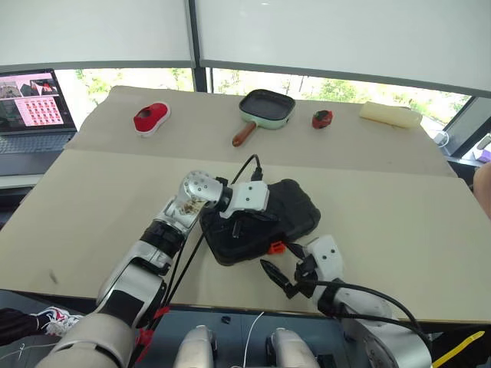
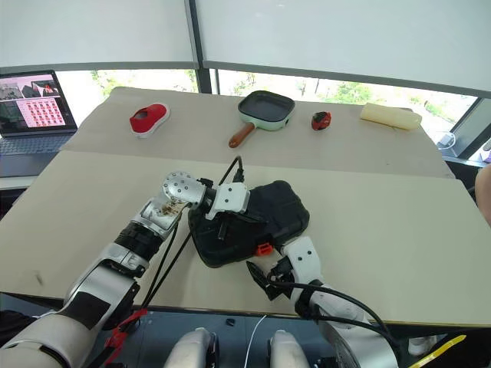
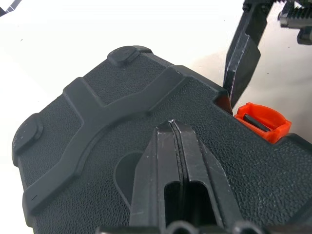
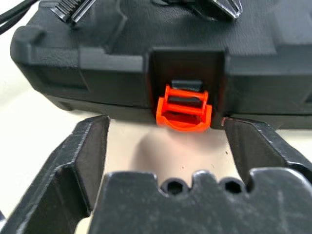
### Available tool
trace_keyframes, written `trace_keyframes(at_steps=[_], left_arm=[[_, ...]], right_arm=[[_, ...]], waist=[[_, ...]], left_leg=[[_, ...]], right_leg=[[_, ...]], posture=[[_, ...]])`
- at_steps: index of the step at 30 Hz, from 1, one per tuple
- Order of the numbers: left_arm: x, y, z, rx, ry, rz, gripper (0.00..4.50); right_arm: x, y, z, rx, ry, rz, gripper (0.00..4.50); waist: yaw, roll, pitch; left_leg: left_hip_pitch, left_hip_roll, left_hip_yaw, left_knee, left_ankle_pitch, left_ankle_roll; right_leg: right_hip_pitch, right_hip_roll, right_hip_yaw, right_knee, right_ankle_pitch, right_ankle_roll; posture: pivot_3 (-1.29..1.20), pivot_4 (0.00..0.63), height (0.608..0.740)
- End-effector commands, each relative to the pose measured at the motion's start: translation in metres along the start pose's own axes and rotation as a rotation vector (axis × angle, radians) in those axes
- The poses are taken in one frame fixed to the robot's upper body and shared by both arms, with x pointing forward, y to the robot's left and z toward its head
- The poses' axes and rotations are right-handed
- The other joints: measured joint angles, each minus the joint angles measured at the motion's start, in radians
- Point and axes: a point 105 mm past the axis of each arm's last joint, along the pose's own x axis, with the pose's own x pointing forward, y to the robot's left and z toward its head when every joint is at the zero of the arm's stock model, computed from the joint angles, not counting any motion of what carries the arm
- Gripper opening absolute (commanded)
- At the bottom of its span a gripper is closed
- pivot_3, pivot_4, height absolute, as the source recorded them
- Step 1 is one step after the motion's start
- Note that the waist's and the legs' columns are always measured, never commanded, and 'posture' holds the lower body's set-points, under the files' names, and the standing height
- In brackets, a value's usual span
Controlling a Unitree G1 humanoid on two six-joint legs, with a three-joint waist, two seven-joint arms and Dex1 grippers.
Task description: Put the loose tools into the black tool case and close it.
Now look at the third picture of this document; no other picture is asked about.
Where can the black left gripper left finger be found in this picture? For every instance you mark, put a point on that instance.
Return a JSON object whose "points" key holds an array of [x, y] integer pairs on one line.
{"points": [[151, 170]]}

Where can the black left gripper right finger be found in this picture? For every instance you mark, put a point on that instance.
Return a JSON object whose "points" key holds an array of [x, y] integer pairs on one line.
{"points": [[202, 165]]}

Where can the black plastic tool case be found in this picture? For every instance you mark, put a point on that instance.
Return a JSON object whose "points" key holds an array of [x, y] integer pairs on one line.
{"points": [[97, 136]]}

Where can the orange case latch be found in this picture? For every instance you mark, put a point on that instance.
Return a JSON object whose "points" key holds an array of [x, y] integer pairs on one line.
{"points": [[265, 122]]}

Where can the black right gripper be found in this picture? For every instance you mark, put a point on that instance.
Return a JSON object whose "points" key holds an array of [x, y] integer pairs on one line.
{"points": [[299, 17]]}

